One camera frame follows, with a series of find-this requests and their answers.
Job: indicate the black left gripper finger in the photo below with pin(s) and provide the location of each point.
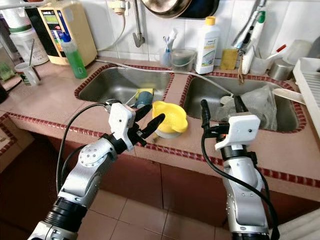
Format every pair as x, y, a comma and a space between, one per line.
154, 125
143, 112

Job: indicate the teal plastic cup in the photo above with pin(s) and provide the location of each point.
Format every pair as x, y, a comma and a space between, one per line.
145, 99

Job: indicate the yellow plastic jug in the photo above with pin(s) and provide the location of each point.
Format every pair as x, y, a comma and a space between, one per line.
172, 117

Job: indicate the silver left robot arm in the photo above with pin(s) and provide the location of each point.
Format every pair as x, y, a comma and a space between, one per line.
95, 165

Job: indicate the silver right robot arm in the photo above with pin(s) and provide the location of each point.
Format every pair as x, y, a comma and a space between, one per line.
245, 190

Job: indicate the small white plastic piece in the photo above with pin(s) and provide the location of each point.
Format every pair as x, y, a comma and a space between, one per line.
226, 100

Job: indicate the steel sink basin with bag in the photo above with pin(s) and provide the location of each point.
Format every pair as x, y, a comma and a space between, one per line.
195, 100

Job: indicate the crumpled clear plastic bag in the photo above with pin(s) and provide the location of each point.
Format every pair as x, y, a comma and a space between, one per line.
260, 105

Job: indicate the yellow green scrub sponge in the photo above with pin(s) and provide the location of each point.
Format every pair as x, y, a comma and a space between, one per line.
140, 92

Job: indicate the stainless steel sink basin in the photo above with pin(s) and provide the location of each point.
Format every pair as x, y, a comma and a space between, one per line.
105, 85

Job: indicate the yellow sponge block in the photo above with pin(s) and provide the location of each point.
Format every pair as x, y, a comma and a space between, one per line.
229, 59

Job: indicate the white faucet filter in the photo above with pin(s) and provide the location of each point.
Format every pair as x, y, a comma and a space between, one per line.
250, 57

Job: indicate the stainless steel cup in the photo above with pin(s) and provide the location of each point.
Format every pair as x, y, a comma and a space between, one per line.
280, 71

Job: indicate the green scouring pad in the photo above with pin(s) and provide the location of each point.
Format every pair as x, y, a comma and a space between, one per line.
183, 65

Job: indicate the translucent plastic mug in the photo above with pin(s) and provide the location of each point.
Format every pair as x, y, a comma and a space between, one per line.
165, 59

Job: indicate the white bottle yellow cap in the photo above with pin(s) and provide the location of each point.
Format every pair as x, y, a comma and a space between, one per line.
208, 47

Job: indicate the red tipped white utensil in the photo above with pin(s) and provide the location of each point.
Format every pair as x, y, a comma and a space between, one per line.
277, 51

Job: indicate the clear plastic container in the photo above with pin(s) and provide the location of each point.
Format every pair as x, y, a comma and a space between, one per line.
6, 67

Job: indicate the blue toothbrush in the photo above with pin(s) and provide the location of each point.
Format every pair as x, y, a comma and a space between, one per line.
166, 42

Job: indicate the chrome faucet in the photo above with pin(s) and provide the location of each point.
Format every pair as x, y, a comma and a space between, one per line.
245, 30

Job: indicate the grey metal hanging spout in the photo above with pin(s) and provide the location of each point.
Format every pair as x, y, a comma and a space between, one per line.
138, 35

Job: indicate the clear plastic tub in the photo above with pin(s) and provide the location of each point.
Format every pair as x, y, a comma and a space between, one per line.
297, 50

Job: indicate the white toothpaste tube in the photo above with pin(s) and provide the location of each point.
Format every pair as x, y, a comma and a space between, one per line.
173, 36

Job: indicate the white printed mug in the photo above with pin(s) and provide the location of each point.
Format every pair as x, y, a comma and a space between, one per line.
27, 75

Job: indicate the green liquid bottle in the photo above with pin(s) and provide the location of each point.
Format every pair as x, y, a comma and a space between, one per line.
75, 60

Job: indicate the beige water ionizer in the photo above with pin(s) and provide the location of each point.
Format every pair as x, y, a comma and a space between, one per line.
80, 35

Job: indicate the metal spoon in mug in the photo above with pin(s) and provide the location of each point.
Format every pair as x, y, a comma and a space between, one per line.
32, 52

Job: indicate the black frying pan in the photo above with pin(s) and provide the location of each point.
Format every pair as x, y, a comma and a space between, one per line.
202, 7

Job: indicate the steel wok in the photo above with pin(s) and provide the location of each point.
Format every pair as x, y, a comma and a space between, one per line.
162, 7

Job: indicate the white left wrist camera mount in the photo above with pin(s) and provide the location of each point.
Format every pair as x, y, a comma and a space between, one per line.
122, 122

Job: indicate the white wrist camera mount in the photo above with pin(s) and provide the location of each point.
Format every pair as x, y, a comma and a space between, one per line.
240, 127
122, 122

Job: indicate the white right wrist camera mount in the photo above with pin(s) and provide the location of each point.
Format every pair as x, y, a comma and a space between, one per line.
240, 127

